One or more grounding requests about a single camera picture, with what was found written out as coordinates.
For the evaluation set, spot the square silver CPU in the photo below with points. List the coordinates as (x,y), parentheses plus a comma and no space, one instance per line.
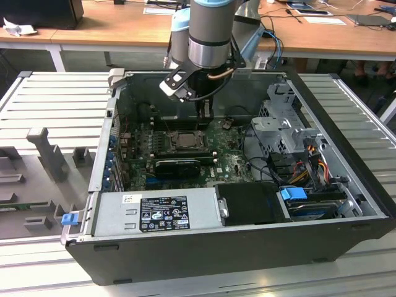
(188,140)

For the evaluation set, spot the silver metal drive cage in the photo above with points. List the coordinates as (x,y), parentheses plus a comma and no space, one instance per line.
(272,123)

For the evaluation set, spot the black cylindrical part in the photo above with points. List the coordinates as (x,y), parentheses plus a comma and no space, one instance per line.
(143,112)

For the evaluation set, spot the green RAM stick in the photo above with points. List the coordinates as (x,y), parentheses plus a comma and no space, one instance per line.
(15,207)

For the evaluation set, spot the blue plastic latch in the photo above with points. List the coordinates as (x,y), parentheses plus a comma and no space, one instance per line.
(69,219)

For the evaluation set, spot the black graphics card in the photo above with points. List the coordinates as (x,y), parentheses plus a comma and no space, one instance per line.
(178,169)

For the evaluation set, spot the blue disk carrier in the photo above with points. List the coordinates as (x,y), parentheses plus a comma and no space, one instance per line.
(292,194)

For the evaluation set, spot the white paper sheet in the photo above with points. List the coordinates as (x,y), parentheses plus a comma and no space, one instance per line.
(325,20)
(157,10)

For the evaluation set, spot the green motherboard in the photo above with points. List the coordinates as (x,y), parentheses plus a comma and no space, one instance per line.
(229,161)

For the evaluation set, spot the hard disk drive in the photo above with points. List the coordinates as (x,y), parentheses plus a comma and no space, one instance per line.
(312,212)

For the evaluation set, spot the black box on desk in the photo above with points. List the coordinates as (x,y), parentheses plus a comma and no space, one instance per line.
(40,12)

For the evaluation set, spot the crumpled white paper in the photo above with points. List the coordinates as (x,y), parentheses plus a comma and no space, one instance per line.
(18,28)

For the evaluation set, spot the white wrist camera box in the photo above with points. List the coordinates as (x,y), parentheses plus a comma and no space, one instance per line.
(168,88)

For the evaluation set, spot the grey power supply unit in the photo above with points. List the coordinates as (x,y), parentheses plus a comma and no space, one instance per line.
(114,213)

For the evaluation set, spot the dark grey tablet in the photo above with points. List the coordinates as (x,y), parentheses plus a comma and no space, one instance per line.
(369,20)

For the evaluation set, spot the person's bare legs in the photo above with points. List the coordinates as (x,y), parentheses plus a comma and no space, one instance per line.
(360,69)

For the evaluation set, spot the metal CPU socket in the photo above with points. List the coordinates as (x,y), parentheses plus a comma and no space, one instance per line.
(169,148)

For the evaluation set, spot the black open PC case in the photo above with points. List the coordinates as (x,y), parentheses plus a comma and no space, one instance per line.
(216,256)

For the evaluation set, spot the grey parts rack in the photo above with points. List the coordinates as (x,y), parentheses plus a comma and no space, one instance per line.
(71,185)

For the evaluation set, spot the black RAM slot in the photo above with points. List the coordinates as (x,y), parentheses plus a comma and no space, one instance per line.
(176,120)
(185,158)
(182,152)
(176,127)

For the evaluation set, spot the flat smartphone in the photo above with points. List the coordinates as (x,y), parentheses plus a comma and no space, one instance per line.
(312,12)

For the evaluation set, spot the wooden desk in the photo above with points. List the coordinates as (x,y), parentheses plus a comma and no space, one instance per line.
(123,28)

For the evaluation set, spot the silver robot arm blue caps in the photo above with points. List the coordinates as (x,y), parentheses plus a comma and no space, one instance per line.
(210,28)

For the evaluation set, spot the grey case corner bracket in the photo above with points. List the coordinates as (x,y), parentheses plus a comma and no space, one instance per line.
(117,77)

